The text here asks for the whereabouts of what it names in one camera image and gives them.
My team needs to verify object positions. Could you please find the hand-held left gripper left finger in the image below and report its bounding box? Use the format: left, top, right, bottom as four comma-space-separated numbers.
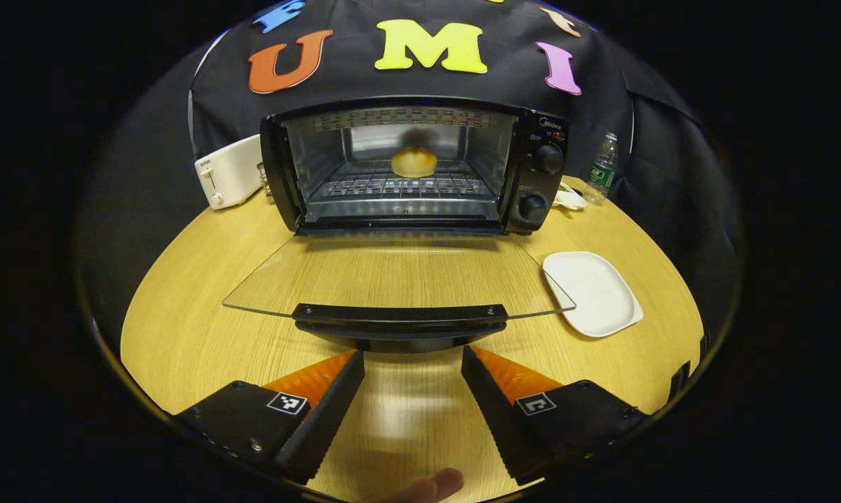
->
173, 349, 365, 485

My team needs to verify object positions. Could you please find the white divided bean tray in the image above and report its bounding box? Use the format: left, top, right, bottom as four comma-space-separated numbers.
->
555, 182, 588, 210

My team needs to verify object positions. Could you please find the white toaster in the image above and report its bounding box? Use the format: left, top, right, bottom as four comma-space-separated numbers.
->
195, 135, 264, 210

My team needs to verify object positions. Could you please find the clear plastic water bottle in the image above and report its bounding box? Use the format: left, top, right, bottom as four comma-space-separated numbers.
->
588, 133, 618, 205

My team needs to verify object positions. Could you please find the black electric oven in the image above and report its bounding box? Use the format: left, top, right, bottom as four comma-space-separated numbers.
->
222, 96, 576, 353

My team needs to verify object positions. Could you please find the golden bread bun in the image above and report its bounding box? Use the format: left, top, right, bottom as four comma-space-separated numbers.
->
391, 147, 439, 178

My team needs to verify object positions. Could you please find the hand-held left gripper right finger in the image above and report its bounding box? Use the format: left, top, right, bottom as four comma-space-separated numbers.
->
460, 344, 650, 486

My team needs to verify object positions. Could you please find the white square plate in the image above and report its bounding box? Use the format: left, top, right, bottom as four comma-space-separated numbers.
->
543, 251, 643, 338

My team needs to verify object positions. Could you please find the black backdrop cloth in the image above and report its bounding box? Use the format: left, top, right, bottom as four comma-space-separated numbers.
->
75, 0, 743, 350

